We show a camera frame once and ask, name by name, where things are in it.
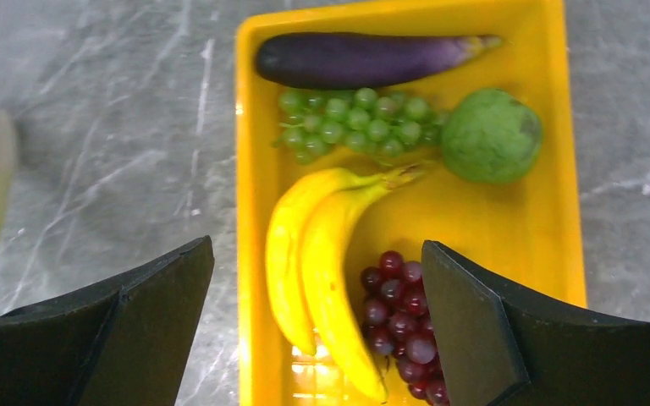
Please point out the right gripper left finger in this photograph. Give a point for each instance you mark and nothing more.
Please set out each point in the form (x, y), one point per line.
(122, 341)

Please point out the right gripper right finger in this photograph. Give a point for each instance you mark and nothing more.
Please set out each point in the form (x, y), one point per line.
(502, 343)

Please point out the yellow plastic tray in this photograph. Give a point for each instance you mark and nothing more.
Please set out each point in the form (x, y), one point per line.
(528, 231)

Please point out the red toy grapes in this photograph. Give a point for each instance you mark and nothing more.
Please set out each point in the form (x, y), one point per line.
(397, 325)

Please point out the yellow toy bananas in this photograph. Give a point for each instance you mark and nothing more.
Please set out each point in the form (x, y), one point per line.
(306, 245)

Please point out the green toy grapes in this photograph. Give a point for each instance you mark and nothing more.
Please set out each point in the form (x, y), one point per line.
(381, 125)

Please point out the purple toy eggplant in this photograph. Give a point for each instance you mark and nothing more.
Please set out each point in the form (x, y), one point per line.
(350, 61)

